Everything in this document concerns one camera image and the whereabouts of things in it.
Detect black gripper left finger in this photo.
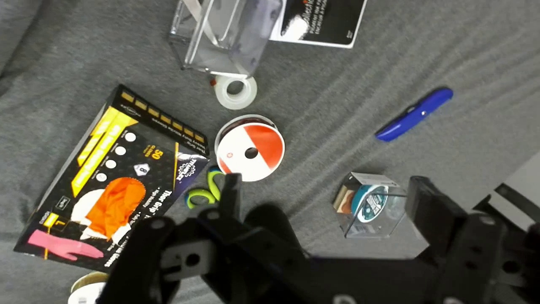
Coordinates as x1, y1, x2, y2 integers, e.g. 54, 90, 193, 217
98, 173, 267, 304

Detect clear box teal ribbon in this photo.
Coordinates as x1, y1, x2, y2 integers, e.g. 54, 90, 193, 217
331, 171, 416, 242

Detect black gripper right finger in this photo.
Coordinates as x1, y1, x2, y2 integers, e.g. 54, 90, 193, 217
407, 174, 540, 304

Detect black glove package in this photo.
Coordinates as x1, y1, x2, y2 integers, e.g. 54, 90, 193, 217
12, 83, 211, 272

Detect clear tape roll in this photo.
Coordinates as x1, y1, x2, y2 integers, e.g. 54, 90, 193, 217
213, 73, 260, 112

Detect red white ribbon spool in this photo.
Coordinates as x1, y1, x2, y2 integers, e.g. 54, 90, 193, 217
213, 114, 289, 185

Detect black booklet white border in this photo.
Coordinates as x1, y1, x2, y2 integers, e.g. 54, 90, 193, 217
269, 0, 370, 51

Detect small green handled scissors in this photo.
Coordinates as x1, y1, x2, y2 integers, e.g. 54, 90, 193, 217
184, 168, 228, 212

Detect clear plastic container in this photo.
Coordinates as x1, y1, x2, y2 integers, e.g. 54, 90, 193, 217
168, 0, 284, 78

